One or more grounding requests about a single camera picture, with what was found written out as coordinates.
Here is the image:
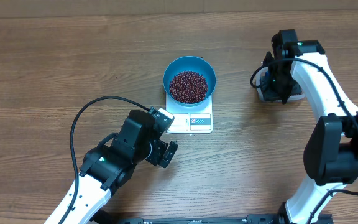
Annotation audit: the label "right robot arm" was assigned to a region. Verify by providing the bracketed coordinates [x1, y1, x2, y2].
[248, 29, 358, 223]

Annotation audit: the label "red beans in bowl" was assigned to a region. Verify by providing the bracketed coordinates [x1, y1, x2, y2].
[169, 71, 208, 104]

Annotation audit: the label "teal metal bowl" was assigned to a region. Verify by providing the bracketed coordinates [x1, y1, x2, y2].
[163, 56, 217, 107]

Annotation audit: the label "white digital kitchen scale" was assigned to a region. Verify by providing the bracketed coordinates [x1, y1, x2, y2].
[165, 96, 213, 134]

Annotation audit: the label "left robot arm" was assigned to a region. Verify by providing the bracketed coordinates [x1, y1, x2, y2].
[46, 108, 178, 223]

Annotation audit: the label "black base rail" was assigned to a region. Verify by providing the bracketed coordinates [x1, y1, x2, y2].
[88, 214, 288, 224]

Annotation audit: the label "clear plastic container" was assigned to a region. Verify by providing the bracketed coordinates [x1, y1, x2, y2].
[254, 68, 305, 103]

